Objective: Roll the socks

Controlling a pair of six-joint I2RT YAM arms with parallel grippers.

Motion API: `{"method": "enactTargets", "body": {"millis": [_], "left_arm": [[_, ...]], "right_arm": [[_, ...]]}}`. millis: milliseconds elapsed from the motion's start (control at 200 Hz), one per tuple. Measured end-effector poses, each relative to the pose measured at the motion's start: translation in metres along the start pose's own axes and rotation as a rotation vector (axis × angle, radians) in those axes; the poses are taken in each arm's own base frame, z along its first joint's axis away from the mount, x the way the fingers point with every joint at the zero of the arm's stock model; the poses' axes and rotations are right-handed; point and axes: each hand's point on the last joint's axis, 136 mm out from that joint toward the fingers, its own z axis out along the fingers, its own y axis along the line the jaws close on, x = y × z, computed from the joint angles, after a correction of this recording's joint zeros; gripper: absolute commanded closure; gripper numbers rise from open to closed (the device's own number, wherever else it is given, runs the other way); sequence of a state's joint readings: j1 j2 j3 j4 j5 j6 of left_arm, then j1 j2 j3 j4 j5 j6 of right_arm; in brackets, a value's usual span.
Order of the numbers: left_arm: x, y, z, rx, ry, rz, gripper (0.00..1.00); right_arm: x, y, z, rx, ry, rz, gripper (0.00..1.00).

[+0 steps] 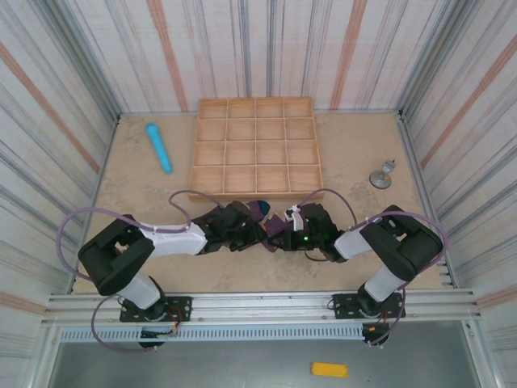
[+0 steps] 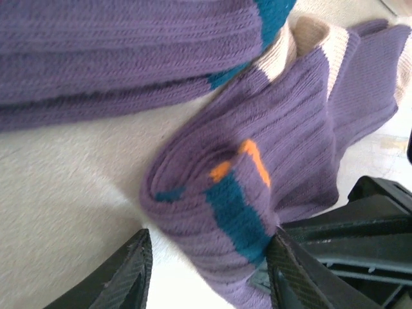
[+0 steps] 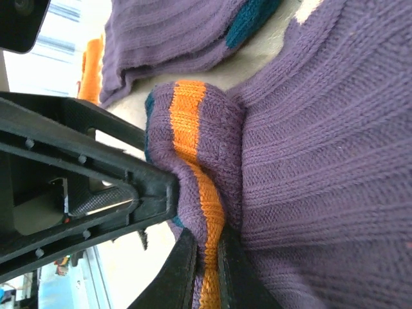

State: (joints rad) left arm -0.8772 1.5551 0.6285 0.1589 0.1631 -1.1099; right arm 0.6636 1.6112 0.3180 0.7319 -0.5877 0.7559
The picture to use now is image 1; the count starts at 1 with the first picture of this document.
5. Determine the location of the slotted grey cable duct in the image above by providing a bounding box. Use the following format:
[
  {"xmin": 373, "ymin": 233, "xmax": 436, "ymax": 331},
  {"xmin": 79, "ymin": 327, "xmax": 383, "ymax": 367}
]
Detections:
[{"xmin": 58, "ymin": 325, "xmax": 367, "ymax": 343}]

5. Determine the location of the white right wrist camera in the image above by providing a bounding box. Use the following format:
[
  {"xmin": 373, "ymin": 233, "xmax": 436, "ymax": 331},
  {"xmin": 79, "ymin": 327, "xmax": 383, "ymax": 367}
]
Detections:
[{"xmin": 284, "ymin": 205, "xmax": 305, "ymax": 232}]

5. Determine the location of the aluminium mounting rail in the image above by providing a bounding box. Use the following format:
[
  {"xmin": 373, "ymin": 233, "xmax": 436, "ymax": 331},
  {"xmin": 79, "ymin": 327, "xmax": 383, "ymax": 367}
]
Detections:
[{"xmin": 40, "ymin": 287, "xmax": 484, "ymax": 328}]

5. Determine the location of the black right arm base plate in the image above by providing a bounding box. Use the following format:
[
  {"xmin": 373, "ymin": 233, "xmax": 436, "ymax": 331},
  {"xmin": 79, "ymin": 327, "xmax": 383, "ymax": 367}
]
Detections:
[{"xmin": 331, "ymin": 293, "xmax": 406, "ymax": 320}]

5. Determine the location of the yellow block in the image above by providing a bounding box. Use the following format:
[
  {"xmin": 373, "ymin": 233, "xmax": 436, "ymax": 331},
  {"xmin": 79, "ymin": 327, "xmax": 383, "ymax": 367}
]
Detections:
[{"xmin": 310, "ymin": 362, "xmax": 349, "ymax": 379}]

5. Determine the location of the wooden compartment tray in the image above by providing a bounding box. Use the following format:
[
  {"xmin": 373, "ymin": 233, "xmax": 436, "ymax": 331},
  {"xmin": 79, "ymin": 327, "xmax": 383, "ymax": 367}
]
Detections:
[{"xmin": 188, "ymin": 96, "xmax": 326, "ymax": 202}]

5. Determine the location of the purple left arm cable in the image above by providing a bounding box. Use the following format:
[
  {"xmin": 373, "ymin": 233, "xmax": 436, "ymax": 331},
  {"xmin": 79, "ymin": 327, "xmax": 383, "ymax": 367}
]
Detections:
[{"xmin": 59, "ymin": 189, "xmax": 227, "ymax": 352}]

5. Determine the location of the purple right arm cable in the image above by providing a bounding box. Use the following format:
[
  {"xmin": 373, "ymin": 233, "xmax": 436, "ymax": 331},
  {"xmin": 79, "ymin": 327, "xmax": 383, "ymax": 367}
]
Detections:
[{"xmin": 297, "ymin": 188, "xmax": 448, "ymax": 348}]

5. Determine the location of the light blue plastic tube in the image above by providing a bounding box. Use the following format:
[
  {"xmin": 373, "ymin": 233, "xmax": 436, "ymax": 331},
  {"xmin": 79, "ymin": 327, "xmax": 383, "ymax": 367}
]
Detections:
[{"xmin": 145, "ymin": 122, "xmax": 174, "ymax": 175}]

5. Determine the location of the small grey metal stand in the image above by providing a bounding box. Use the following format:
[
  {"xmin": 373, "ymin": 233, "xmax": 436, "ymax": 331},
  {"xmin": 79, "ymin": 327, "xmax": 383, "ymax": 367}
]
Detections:
[{"xmin": 369, "ymin": 158, "xmax": 397, "ymax": 190}]

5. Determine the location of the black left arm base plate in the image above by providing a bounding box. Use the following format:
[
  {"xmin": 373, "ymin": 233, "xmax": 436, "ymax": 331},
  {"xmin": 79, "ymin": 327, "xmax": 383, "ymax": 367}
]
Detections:
[{"xmin": 120, "ymin": 296, "xmax": 193, "ymax": 323}]

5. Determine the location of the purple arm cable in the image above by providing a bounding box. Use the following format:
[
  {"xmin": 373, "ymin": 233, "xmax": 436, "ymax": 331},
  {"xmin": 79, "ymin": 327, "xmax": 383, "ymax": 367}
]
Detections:
[
  {"xmin": 297, "ymin": 188, "xmax": 448, "ymax": 348},
  {"xmin": 59, "ymin": 189, "xmax": 227, "ymax": 352}
]

